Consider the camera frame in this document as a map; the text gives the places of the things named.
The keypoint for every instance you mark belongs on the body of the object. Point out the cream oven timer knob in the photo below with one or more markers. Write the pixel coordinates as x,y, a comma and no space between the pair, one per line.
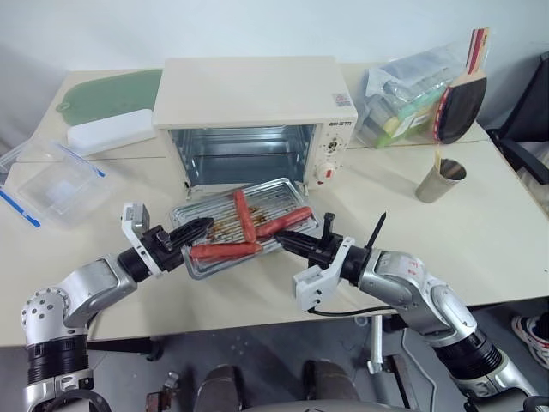
326,173

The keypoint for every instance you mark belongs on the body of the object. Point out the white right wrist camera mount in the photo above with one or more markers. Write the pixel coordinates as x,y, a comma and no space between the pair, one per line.
311,285

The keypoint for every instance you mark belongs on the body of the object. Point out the clear container with blue clips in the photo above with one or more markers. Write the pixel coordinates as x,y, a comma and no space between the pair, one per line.
64,193

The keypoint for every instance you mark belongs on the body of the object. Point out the white and red sneaker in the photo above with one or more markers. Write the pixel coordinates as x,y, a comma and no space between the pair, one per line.
534,332

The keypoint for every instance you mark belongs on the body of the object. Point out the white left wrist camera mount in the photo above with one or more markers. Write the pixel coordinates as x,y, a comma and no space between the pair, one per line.
134,216

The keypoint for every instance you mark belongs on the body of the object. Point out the green cutting mat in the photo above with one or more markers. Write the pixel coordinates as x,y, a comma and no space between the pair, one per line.
116,92

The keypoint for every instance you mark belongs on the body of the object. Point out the toaster oven glass door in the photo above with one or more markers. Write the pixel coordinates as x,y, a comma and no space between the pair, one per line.
201,193

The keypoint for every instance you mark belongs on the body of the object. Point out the clear plastic container lid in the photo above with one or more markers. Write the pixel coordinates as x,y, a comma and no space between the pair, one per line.
25,156

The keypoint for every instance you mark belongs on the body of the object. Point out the ribbed metal baking tray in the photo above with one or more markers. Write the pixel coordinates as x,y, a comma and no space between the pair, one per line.
274,201

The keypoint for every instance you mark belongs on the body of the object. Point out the clear plastic bag of items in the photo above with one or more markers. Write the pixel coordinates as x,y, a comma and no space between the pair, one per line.
407,86

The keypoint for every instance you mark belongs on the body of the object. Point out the red sausage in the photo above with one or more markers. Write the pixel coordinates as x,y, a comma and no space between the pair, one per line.
243,214
285,221
249,246
214,254

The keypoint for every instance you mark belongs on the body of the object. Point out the dark rounded shape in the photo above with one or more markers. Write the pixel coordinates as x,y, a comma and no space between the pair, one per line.
221,388
332,386

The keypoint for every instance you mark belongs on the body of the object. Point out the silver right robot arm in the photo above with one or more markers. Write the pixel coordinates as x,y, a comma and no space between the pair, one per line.
446,304

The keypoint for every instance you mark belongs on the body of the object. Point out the cream toaster oven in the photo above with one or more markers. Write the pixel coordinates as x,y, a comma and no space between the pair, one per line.
257,94

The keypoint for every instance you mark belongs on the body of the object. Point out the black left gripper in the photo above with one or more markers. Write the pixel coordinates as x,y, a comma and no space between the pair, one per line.
167,257

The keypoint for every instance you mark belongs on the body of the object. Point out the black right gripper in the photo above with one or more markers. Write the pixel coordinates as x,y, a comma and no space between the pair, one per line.
327,251

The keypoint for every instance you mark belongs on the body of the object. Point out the metal table leg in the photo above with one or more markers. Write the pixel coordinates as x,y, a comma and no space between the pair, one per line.
376,343

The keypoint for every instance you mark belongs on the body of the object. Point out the metal cup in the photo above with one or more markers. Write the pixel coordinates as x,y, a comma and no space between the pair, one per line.
437,184

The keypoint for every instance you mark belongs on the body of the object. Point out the black and red table-tennis paddle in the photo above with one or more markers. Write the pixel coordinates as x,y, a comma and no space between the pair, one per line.
465,103

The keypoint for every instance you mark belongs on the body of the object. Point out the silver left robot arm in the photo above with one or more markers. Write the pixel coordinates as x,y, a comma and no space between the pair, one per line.
86,279

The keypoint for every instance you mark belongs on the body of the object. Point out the red and black clamp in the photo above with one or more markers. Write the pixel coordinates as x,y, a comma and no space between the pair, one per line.
161,395

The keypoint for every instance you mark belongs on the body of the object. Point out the white rectangular plastic box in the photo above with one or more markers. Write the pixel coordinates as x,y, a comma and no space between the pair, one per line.
111,131

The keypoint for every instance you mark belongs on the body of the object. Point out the black chair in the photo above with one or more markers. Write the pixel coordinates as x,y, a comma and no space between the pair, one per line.
521,146

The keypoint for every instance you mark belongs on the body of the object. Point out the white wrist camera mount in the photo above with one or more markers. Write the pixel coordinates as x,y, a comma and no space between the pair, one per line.
134,216
311,285

